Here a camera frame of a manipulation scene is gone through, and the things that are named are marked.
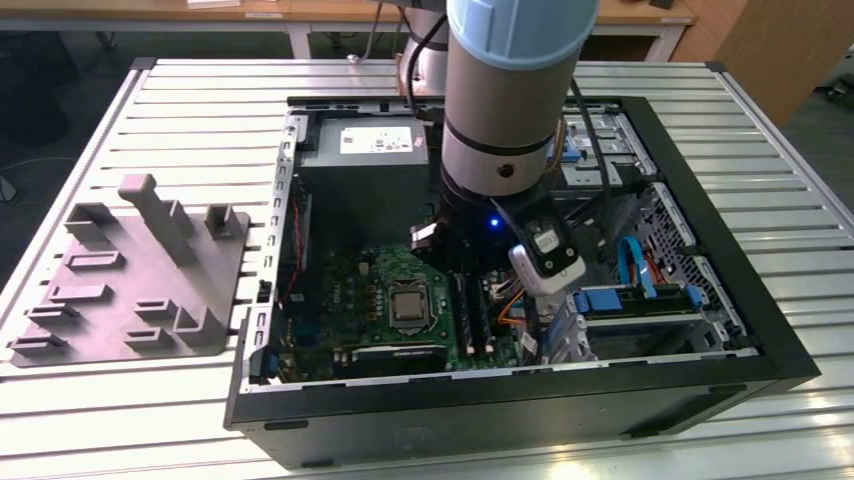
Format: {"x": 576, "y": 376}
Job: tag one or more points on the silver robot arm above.
{"x": 514, "y": 100}

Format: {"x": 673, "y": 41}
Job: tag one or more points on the CPU socket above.
{"x": 408, "y": 329}

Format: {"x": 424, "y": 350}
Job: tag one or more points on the grey power supply unit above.
{"x": 347, "y": 200}

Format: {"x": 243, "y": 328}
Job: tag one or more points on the blue disk carrier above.
{"x": 603, "y": 302}

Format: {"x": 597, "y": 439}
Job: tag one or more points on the black graphics card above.
{"x": 400, "y": 357}

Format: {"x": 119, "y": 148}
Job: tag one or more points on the metal disk bay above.
{"x": 641, "y": 320}

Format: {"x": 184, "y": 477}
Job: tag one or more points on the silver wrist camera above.
{"x": 534, "y": 280}

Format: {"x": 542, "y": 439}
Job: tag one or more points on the metal drive cage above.
{"x": 583, "y": 175}

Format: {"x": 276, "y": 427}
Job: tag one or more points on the blue plastic drive bracket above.
{"x": 572, "y": 150}

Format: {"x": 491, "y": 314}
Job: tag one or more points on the grey parts rack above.
{"x": 133, "y": 300}

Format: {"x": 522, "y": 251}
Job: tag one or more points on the blue video port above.
{"x": 270, "y": 365}

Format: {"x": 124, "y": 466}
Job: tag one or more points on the green motherboard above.
{"x": 347, "y": 300}

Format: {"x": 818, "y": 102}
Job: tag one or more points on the black open PC case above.
{"x": 534, "y": 415}

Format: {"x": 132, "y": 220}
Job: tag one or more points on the wooden desk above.
{"x": 641, "y": 17}

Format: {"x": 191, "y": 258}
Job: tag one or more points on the silver CPU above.
{"x": 408, "y": 306}

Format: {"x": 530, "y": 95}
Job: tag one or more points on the wooden cabinet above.
{"x": 767, "y": 50}

